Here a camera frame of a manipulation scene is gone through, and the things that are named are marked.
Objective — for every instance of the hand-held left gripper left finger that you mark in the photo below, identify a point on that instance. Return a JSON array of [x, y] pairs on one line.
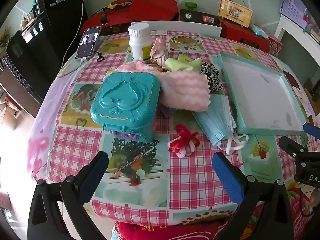
[[92, 180]]

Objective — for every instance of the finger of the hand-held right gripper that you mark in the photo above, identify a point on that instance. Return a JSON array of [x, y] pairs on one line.
[[292, 148], [311, 131]]

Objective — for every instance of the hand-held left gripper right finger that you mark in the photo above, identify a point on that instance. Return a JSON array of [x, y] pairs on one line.
[[228, 180]]

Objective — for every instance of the stack of blue face masks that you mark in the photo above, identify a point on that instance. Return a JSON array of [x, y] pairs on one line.
[[215, 122]]

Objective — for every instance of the teal cardboard tray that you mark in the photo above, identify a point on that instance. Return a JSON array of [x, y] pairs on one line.
[[260, 97]]

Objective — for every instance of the red pipe cleaner bundle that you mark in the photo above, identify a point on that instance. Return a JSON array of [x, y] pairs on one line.
[[185, 135]]

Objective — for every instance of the pink white fuzzy cloth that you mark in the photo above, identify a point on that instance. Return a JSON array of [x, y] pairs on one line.
[[182, 90]]

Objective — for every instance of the leopard print scrunchie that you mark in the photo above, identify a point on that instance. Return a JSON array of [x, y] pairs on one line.
[[212, 76]]

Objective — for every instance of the pink patterned scrunchie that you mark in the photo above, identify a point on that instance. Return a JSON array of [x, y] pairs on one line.
[[158, 50]]

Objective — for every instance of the checkered printed tablecloth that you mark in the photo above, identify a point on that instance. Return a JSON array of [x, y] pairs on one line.
[[195, 180]]

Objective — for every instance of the teal plastic toy case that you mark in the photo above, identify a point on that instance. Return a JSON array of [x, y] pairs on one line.
[[125, 97]]

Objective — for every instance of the red patterned box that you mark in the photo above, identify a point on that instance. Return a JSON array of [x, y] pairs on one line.
[[275, 46]]

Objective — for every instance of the cardboard box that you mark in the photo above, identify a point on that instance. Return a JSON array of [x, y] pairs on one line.
[[8, 116]]

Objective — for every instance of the white shelf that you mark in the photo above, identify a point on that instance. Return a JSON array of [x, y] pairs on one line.
[[287, 27]]

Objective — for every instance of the light blue tissue packet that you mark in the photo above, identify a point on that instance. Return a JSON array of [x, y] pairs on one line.
[[258, 31]]

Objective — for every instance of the red carton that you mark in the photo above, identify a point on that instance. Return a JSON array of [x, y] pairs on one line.
[[240, 33]]

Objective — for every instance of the smartphone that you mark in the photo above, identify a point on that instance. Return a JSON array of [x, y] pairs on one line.
[[87, 42]]

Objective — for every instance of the white pill bottle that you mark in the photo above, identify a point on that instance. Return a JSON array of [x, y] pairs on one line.
[[140, 42]]

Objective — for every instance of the black orange box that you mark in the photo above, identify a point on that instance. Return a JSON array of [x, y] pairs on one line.
[[200, 17]]

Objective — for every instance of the small black device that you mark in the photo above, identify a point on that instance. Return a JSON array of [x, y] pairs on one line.
[[103, 19]]

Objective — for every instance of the black glossy cabinet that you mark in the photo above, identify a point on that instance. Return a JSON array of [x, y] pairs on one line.
[[62, 17]]

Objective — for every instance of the green knob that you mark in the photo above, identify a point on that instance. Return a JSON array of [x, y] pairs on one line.
[[190, 5]]

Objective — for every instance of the large red box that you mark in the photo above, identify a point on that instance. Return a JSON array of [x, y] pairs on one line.
[[150, 7]]

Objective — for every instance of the wall calendar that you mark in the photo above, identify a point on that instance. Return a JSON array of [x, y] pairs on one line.
[[291, 3]]

